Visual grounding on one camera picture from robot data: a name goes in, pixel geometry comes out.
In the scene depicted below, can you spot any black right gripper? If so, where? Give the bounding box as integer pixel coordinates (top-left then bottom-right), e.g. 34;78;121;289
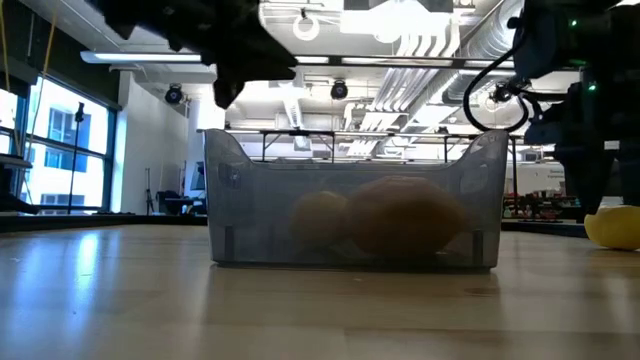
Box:
522;79;640;224

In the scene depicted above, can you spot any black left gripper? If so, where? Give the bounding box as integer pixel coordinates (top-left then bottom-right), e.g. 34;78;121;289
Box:
164;0;300;110

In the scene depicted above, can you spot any yellow toy lemon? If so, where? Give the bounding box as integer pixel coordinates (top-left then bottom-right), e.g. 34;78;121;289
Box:
288;190;351;247
583;204;640;251
347;174;469;256

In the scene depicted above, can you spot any cluttered background workbench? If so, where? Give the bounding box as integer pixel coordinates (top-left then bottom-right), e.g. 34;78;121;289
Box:
502;193;581;222

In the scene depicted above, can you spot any translucent grey plastic basket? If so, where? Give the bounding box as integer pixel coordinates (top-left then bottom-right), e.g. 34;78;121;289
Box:
203;128;510;271

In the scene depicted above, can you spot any black ceiling spotlight cluster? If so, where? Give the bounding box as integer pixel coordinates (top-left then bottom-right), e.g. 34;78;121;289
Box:
488;80;517;104

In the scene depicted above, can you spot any black tripod stand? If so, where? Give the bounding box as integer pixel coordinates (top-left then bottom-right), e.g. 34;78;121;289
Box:
67;102;87;216

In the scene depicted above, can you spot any dark grey desk top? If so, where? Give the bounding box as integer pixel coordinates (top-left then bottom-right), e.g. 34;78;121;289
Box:
0;153;34;170

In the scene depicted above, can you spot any white ring ceiling light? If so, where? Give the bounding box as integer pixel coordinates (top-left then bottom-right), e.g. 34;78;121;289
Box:
292;13;321;42

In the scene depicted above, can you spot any black window frame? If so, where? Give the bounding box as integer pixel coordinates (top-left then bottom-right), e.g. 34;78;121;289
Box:
0;74;119;216

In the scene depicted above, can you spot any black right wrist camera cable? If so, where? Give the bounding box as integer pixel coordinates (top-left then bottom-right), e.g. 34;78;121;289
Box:
462;47;532;134

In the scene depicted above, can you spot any silver air duct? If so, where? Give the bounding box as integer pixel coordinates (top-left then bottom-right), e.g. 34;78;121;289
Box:
442;0;526;105

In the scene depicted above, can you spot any yellow hanging cable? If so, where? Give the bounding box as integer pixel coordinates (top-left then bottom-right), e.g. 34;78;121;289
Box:
0;0;57;156

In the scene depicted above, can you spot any black aluminium table frame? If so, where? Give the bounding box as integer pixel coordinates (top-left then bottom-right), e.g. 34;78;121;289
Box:
0;212;586;237

